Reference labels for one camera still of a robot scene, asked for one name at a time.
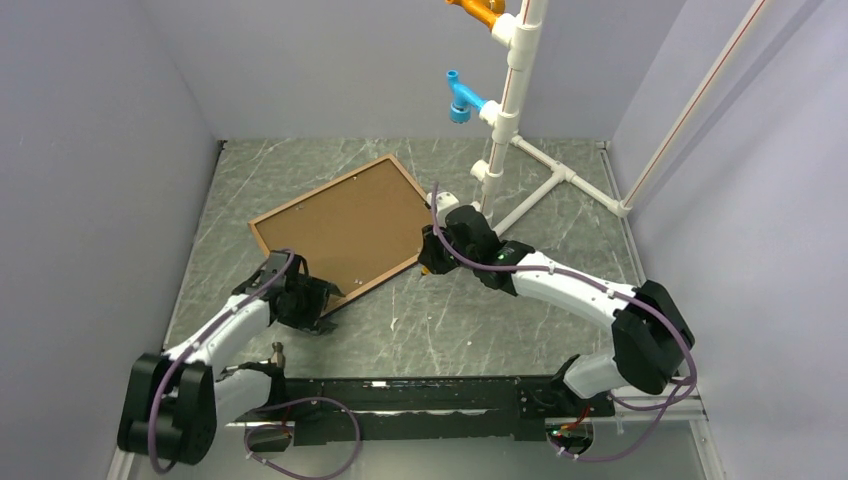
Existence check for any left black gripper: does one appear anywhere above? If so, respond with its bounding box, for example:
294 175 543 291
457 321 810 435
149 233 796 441
277 274 342 335

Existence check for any blue picture frame with photo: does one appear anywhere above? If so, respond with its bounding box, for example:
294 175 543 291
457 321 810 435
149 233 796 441
248 154 431 315

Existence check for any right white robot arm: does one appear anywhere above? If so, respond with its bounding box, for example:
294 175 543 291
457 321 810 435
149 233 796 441
418 206 697 415

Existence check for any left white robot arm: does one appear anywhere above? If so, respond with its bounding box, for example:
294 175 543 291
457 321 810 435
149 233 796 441
117 249 342 473

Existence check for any blue pipe fitting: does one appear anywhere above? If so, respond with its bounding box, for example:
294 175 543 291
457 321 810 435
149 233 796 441
446 70 487 124

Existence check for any white diagonal PVC pole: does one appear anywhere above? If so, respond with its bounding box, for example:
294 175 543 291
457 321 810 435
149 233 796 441
618 0 767 218

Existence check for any white PVC pipe stand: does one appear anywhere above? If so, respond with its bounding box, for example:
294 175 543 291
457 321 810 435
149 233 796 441
471 1 655 232

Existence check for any orange pipe fitting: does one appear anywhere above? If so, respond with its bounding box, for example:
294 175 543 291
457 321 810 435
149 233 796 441
445 0 506 30

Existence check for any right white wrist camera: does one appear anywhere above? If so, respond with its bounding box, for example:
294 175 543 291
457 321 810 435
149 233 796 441
430 191 461 212

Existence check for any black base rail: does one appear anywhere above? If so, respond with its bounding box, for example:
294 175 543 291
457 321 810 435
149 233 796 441
240 375 615 446

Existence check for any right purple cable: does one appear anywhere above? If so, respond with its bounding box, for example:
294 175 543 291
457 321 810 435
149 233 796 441
429 182 699 464

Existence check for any aluminium extrusion frame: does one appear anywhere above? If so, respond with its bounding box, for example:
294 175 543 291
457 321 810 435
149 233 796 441
105 376 727 480

